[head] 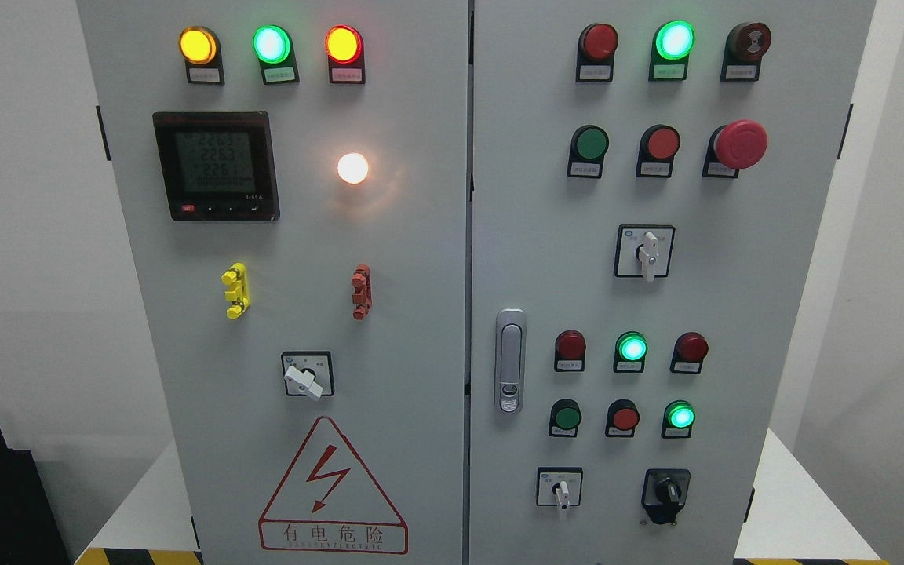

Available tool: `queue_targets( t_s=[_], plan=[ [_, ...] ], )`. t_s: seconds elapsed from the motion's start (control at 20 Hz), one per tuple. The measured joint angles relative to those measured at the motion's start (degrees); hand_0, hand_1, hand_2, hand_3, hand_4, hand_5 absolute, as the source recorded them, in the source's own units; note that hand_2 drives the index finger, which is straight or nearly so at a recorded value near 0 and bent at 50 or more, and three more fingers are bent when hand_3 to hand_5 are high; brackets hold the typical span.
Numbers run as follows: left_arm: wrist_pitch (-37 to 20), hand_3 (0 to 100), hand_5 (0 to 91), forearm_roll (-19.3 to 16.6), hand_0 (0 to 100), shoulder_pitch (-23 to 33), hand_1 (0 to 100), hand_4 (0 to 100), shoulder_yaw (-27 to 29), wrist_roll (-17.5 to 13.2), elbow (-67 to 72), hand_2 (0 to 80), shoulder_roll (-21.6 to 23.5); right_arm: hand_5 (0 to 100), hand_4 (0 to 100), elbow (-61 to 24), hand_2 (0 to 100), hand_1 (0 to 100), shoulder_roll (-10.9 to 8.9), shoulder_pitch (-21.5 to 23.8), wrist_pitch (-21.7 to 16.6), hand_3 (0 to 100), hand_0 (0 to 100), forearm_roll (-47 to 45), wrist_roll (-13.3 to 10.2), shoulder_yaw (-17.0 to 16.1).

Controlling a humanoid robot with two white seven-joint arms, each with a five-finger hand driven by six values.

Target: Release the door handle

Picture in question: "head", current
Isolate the silver door handle lock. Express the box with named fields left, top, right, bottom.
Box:
left=494, top=308, right=527, bottom=414

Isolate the grey left cabinet door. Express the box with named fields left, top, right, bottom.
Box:
left=78, top=1, right=469, bottom=564

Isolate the grey cabinet door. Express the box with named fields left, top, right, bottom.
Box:
left=78, top=1, right=469, bottom=564
left=468, top=1, right=875, bottom=564

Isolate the grey right cabinet door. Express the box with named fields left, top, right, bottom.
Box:
left=468, top=1, right=875, bottom=564

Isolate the green indicator light left door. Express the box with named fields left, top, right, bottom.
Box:
left=252, top=24, right=299, bottom=85

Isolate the red terminal connector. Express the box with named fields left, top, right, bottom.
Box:
left=351, top=264, right=373, bottom=321

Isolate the dark red light middle left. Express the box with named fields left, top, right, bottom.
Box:
left=555, top=330, right=587, bottom=373

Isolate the dark red light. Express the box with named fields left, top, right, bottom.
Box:
left=555, top=330, right=587, bottom=373
left=669, top=332, right=709, bottom=375

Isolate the white lit indicator light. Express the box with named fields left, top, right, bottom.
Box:
left=337, top=151, right=370, bottom=185

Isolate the green push button lower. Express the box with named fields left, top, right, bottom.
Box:
left=548, top=399, right=582, bottom=439

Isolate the green push button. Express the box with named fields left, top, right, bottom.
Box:
left=567, top=125, right=610, bottom=179
left=548, top=399, right=582, bottom=439

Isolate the green lit light middle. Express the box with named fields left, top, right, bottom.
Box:
left=613, top=330, right=648, bottom=374

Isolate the green lit light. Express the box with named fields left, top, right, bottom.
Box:
left=648, top=20, right=695, bottom=82
left=661, top=400, right=696, bottom=439
left=613, top=330, right=648, bottom=374

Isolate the green push button upper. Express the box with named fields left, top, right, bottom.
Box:
left=567, top=125, right=610, bottom=179

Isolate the yellow terminal connector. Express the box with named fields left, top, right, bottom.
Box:
left=221, top=262, right=251, bottom=319

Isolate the red push button lower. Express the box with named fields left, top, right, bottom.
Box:
left=605, top=399, right=641, bottom=439

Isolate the red push button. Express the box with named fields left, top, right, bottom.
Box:
left=605, top=399, right=641, bottom=439
left=636, top=124, right=681, bottom=178

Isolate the dark red light middle right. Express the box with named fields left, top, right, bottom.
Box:
left=669, top=332, right=709, bottom=375

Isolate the red push button upper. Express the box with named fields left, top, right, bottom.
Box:
left=636, top=124, right=681, bottom=178

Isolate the red electric hazard sticker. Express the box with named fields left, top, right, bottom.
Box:
left=258, top=416, right=409, bottom=555

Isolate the red lit indicator light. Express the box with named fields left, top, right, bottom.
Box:
left=324, top=25, right=366, bottom=85

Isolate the green lit light lower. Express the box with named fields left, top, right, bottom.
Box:
left=661, top=400, right=696, bottom=439

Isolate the black digital power meter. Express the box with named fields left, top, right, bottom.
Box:
left=153, top=111, right=280, bottom=222

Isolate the red indicator light top right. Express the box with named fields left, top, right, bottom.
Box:
left=575, top=22, right=618, bottom=83

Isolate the red emergency stop button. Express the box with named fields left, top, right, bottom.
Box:
left=701, top=119, right=768, bottom=179

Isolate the green lit light top right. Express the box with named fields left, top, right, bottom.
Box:
left=648, top=20, right=695, bottom=82

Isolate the yellow indicator light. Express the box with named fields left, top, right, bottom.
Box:
left=178, top=26, right=224, bottom=85

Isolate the white table under cabinet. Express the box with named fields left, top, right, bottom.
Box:
left=75, top=432, right=885, bottom=564

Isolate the black box with antenna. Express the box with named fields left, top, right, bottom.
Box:
left=0, top=426, right=72, bottom=564

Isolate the white selector switch left door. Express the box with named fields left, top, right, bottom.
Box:
left=280, top=351, right=336, bottom=401

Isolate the white selector switch upper right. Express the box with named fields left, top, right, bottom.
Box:
left=613, top=224, right=676, bottom=282

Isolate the small white selector switch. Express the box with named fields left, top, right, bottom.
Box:
left=537, top=466, right=584, bottom=521

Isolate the black rotary knob switch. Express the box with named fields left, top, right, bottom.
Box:
left=641, top=468, right=691, bottom=525

